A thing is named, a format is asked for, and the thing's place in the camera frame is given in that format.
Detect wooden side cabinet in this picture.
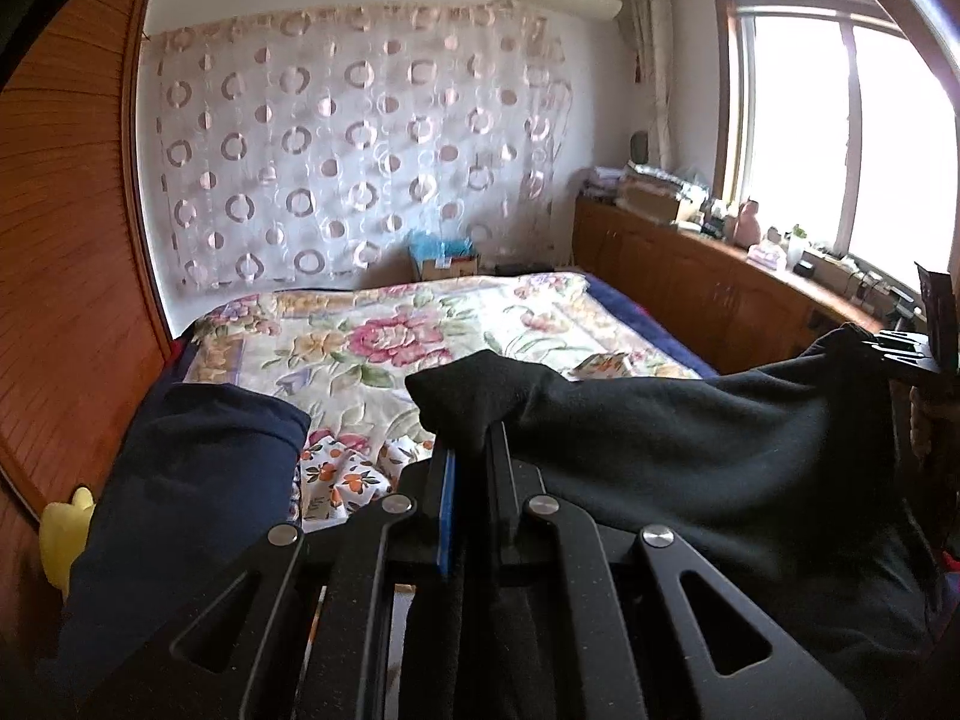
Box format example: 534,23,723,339
574,195,923,376

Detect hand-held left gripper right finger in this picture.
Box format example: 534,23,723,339
487,421,871,720

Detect yellow plush toy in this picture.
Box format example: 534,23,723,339
41,487,95,586

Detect blue plastic bag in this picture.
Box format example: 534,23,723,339
409,231,477,262

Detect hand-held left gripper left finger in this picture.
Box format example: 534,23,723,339
67,450,470,720

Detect orange fruit print sheet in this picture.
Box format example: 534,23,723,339
289,427,436,526

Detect black printed t-shirt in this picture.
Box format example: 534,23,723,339
405,326,946,720

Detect brown cardboard box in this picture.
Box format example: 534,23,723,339
626,184,698,224

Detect wooden slatted wardrobe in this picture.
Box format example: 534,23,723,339
0,0,177,720

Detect navy blue garment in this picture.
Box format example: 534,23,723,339
56,382,312,691

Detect window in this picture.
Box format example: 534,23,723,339
712,0,960,301

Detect stack of papers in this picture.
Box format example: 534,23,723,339
585,165,627,203

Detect navy blue blanket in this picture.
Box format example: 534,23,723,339
581,270,721,380

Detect circle patterned sheer curtain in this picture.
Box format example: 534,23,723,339
146,0,575,293

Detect white wrapped pipe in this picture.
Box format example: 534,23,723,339
626,0,676,170

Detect floral quilt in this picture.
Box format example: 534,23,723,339
184,270,706,466

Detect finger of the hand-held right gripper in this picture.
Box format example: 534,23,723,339
874,328,938,376

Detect small cardboard box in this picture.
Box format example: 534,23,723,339
411,253,481,282

